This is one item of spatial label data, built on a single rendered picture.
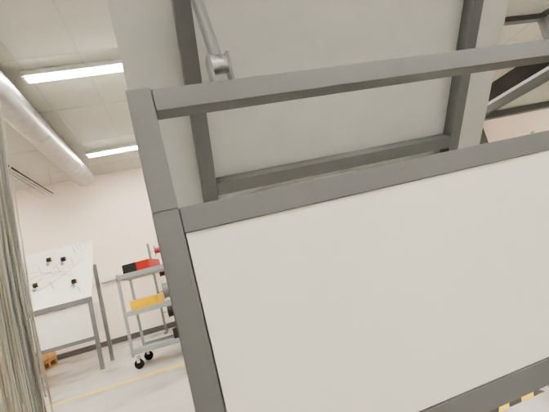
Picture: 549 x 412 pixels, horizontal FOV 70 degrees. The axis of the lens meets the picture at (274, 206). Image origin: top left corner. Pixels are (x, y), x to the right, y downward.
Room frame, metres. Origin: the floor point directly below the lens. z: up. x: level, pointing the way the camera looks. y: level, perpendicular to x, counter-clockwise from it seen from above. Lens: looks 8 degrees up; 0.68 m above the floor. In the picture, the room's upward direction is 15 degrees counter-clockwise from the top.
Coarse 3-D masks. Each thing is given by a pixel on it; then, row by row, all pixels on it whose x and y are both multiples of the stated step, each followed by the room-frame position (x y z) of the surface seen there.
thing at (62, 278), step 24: (24, 264) 5.14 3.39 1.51; (48, 264) 5.19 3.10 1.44; (72, 264) 5.12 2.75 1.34; (24, 288) 4.96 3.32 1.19; (48, 288) 4.97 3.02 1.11; (72, 288) 4.97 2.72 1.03; (96, 288) 5.36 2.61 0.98; (48, 312) 4.72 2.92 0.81; (72, 312) 4.80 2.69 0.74; (96, 312) 5.15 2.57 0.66; (48, 336) 4.73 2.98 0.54; (72, 336) 4.79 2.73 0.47; (96, 336) 4.83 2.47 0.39
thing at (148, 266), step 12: (132, 264) 4.24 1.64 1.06; (144, 264) 4.25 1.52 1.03; (156, 264) 4.47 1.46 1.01; (120, 276) 4.15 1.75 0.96; (132, 276) 4.17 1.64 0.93; (120, 288) 4.14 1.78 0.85; (132, 288) 4.61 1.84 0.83; (120, 300) 4.14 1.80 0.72; (144, 300) 4.25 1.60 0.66; (156, 300) 4.26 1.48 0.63; (168, 300) 4.67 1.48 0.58; (132, 312) 4.15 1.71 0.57; (168, 336) 4.66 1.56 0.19; (132, 348) 4.14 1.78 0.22; (144, 348) 4.16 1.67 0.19; (156, 348) 4.17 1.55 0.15
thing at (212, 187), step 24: (480, 0) 1.09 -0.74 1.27; (192, 24) 0.85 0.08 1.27; (192, 48) 0.88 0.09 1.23; (456, 48) 1.19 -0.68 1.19; (192, 72) 0.91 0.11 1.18; (456, 96) 1.25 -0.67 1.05; (192, 120) 0.98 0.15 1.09; (456, 120) 1.30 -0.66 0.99; (408, 144) 1.29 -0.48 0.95; (432, 144) 1.32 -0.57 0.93; (456, 144) 1.36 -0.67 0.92; (264, 168) 1.17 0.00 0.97; (288, 168) 1.16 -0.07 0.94; (312, 168) 1.19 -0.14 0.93; (336, 168) 1.23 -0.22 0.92; (216, 192) 1.12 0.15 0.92
